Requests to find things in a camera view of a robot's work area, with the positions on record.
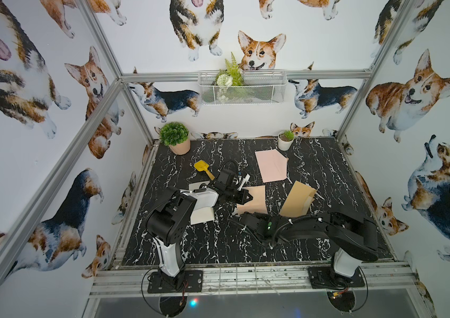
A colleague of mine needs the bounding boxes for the pink lined letter paper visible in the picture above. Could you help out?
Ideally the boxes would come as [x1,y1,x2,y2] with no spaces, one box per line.
[236,185,268,215]

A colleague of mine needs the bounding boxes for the brown kraft envelope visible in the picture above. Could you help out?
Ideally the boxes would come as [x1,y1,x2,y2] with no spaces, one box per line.
[279,182,317,218]

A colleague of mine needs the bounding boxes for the pink envelope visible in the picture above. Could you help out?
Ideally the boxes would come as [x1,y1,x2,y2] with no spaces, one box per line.
[255,149,288,183]

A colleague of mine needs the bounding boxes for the cream letter paper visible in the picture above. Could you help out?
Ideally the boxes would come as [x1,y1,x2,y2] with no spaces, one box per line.
[302,196,314,215]

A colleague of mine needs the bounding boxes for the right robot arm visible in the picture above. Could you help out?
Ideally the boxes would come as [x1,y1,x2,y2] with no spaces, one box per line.
[229,212,379,278]

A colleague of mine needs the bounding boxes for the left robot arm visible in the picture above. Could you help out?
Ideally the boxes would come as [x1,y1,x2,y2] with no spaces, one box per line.
[145,160,253,281]

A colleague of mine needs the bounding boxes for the white envelope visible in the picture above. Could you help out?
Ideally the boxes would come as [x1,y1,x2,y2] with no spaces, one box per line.
[189,181,215,225]

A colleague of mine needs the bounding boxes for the yellow toy shovel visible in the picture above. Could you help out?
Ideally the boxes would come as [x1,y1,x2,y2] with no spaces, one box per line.
[194,160,215,181]

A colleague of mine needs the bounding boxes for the green plant in terracotta pot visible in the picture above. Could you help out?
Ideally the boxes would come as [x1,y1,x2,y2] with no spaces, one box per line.
[159,122,190,155]

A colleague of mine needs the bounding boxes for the small plant in white pot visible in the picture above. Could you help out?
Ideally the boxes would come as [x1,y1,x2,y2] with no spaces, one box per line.
[278,130,295,151]

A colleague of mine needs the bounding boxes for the fern and white flower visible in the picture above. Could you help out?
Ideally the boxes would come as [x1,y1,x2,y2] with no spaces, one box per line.
[214,53,244,103]

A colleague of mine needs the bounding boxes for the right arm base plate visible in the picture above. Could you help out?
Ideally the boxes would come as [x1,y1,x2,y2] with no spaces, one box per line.
[308,266,365,291]

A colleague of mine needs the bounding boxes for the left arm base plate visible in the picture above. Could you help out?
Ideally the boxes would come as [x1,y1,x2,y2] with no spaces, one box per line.
[147,270,204,294]

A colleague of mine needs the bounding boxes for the white wire wall basket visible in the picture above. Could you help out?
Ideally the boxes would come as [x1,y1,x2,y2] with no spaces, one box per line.
[198,70,288,105]

